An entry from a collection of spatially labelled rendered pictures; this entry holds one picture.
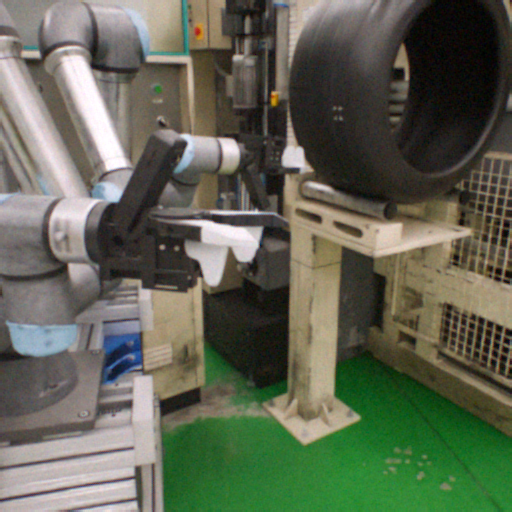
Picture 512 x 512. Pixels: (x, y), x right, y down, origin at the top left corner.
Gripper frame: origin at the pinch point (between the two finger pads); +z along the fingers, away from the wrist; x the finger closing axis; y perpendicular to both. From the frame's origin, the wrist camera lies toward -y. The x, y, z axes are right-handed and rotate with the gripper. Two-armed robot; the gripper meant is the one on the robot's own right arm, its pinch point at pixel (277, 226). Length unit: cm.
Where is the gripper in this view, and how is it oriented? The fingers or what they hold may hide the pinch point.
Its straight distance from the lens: 52.8
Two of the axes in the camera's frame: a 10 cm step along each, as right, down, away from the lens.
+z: 9.7, 0.8, -2.3
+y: -0.3, 9.8, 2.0
